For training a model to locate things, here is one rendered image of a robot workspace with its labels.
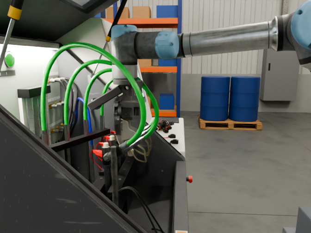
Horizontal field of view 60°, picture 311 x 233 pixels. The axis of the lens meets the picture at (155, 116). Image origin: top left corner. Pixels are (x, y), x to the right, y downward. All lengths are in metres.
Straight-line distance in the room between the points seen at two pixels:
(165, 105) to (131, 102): 5.40
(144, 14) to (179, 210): 5.53
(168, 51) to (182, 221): 0.46
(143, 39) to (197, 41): 0.18
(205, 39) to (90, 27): 0.55
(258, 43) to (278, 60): 6.53
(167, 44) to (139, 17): 5.41
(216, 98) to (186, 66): 1.99
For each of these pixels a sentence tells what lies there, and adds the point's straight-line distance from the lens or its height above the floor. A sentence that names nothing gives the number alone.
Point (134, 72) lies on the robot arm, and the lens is 0.79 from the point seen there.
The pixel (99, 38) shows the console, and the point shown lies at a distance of 1.20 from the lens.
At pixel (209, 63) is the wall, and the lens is 7.31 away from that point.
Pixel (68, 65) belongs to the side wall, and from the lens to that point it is 1.20.
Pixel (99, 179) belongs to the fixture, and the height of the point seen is 0.98.
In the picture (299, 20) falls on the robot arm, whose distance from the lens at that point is 0.68.
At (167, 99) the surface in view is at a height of 0.48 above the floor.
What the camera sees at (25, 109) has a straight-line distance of 0.97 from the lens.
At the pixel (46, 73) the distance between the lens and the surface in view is 0.87.
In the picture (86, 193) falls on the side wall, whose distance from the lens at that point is 0.54.
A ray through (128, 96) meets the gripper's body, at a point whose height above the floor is 1.27.
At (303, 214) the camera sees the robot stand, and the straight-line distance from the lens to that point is 1.04.
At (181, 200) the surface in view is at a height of 0.95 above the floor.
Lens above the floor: 1.38
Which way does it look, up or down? 12 degrees down
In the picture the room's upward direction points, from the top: straight up
